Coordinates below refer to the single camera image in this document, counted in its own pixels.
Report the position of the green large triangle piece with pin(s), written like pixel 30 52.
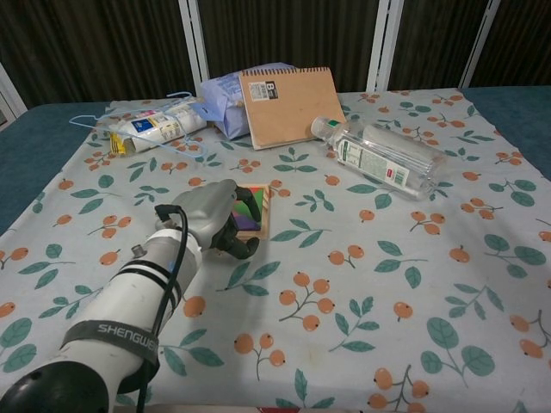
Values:
pixel 255 200

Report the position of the orange-red wooden tangram piece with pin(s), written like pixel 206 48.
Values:
pixel 250 188

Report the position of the white slotted metal post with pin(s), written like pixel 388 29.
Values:
pixel 478 43
pixel 379 43
pixel 191 38
pixel 9 92

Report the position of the brown spiral notebook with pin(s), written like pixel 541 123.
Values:
pixel 292 107

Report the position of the wooden tangram tray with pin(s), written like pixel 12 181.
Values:
pixel 266 215

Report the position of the purple parallelogram tangram piece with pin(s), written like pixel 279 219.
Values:
pixel 246 222

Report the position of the dark pleated curtain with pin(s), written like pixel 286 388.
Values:
pixel 107 43

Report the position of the white yellow snack bag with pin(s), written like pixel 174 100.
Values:
pixel 159 127

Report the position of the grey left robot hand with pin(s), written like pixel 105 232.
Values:
pixel 206 211

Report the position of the clear plastic water bottle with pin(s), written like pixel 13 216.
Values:
pixel 383 157

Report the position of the light blue plastic package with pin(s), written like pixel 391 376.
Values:
pixel 224 107

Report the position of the floral leaf fruit tablecloth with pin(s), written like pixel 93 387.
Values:
pixel 344 301

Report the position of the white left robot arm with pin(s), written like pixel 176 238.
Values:
pixel 129 301

